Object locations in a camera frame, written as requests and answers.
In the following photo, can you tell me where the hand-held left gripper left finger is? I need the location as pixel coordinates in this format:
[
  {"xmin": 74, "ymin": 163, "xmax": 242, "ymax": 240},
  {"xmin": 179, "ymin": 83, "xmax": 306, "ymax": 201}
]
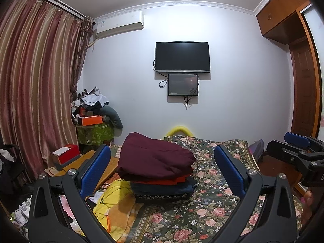
[{"xmin": 28, "ymin": 144, "xmax": 115, "ymax": 243}]

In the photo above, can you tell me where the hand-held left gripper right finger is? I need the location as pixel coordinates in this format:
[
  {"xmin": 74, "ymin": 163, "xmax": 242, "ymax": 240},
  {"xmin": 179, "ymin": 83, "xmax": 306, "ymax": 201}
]
[{"xmin": 214, "ymin": 144, "xmax": 300, "ymax": 243}]

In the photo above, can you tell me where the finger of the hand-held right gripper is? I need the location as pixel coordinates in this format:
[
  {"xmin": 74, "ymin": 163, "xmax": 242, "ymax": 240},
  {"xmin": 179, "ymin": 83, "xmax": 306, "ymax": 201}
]
[
  {"xmin": 283, "ymin": 132, "xmax": 324, "ymax": 149},
  {"xmin": 266, "ymin": 139, "xmax": 309, "ymax": 174}
]

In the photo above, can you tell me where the maroon button shirt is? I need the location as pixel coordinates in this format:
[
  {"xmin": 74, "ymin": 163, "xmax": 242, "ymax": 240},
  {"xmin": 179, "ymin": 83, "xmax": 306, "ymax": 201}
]
[{"xmin": 117, "ymin": 132, "xmax": 197, "ymax": 183}]

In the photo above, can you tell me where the pile of white clothes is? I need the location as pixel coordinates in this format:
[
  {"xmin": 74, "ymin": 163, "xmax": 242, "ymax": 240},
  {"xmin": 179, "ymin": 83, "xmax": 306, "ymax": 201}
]
[{"xmin": 76, "ymin": 87, "xmax": 110, "ymax": 110}]

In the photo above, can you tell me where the person's right hand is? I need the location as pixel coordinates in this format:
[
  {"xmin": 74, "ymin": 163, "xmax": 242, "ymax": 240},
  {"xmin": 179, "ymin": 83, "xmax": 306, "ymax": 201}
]
[{"xmin": 302, "ymin": 189, "xmax": 316, "ymax": 208}]

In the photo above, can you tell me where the wooden desk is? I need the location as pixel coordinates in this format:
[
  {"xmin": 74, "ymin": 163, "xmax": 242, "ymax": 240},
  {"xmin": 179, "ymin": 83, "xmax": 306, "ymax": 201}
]
[{"xmin": 44, "ymin": 150, "xmax": 120, "ymax": 198}]

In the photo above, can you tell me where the purple bag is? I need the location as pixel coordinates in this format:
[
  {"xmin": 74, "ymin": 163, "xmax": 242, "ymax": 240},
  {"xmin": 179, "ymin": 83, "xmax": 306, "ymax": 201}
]
[{"xmin": 249, "ymin": 140, "xmax": 265, "ymax": 161}]

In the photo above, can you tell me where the red and white box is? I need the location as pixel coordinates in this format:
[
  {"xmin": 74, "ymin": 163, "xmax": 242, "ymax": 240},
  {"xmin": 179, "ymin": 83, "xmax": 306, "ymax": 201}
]
[{"xmin": 51, "ymin": 144, "xmax": 81, "ymax": 165}]

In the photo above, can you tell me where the green patterned box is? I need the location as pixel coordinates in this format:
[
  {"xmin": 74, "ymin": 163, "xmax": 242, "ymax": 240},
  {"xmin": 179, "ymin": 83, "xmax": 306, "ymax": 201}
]
[{"xmin": 76, "ymin": 123, "xmax": 115, "ymax": 148}]

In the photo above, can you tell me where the yellow blanket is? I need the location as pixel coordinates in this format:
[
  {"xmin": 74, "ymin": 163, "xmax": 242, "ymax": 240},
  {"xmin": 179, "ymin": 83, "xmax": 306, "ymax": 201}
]
[{"xmin": 92, "ymin": 180, "xmax": 145, "ymax": 236}]

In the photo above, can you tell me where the floral bedspread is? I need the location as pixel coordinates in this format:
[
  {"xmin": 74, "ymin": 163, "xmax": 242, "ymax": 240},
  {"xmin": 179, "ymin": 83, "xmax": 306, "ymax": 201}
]
[{"xmin": 109, "ymin": 135, "xmax": 304, "ymax": 243}]

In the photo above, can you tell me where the orange box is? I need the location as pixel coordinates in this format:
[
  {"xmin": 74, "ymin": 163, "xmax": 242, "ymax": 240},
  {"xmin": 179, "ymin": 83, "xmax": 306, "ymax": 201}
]
[{"xmin": 81, "ymin": 115, "xmax": 104, "ymax": 126}]

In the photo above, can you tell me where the brown wooden door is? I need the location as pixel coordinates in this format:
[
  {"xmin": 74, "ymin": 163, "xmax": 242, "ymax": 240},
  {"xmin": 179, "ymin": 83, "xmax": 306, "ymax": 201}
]
[{"xmin": 289, "ymin": 37, "xmax": 321, "ymax": 137}]

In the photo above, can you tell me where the grey pillow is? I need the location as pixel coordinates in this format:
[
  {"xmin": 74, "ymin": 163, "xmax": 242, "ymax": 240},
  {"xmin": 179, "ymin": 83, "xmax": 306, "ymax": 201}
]
[{"xmin": 100, "ymin": 106, "xmax": 123, "ymax": 132}]

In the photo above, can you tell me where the red folded garment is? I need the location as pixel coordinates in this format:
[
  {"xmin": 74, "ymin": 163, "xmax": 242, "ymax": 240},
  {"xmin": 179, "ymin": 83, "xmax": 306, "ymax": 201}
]
[{"xmin": 130, "ymin": 173, "xmax": 193, "ymax": 186}]

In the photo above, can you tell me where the blue folded garment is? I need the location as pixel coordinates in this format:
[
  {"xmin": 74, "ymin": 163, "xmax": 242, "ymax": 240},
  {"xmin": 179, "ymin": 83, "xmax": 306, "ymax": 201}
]
[{"xmin": 130, "ymin": 177, "xmax": 198, "ymax": 196}]

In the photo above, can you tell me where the black beige patterned garment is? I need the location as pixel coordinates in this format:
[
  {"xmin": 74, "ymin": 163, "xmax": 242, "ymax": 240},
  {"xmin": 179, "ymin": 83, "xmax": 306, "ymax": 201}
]
[{"xmin": 134, "ymin": 189, "xmax": 194, "ymax": 204}]

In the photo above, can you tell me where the small black monitor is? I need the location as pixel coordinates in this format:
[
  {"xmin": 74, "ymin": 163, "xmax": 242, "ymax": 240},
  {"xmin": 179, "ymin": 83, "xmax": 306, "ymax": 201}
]
[{"xmin": 167, "ymin": 73, "xmax": 199, "ymax": 97}]

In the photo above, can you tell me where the striped red curtain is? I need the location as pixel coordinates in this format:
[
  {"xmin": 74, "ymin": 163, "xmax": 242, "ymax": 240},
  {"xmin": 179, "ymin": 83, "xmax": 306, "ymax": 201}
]
[{"xmin": 0, "ymin": 0, "xmax": 95, "ymax": 183}]

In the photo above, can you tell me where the brown wooden overhead cabinet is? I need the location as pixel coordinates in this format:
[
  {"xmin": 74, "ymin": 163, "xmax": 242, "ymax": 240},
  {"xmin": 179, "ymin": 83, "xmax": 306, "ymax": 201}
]
[{"xmin": 256, "ymin": 0, "xmax": 312, "ymax": 45}]

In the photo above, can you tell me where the white air conditioner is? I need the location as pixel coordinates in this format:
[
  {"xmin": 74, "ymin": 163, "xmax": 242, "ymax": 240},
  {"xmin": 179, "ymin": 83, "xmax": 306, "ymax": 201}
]
[{"xmin": 94, "ymin": 11, "xmax": 145, "ymax": 40}]

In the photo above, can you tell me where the black wall television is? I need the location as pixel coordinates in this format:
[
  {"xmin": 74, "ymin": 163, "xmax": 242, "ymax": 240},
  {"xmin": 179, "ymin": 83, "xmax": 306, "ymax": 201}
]
[{"xmin": 155, "ymin": 41, "xmax": 211, "ymax": 74}]

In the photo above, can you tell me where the curtain rail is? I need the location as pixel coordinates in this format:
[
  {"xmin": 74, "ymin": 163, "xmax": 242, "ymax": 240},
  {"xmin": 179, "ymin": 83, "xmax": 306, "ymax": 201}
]
[{"xmin": 21, "ymin": 0, "xmax": 84, "ymax": 20}]

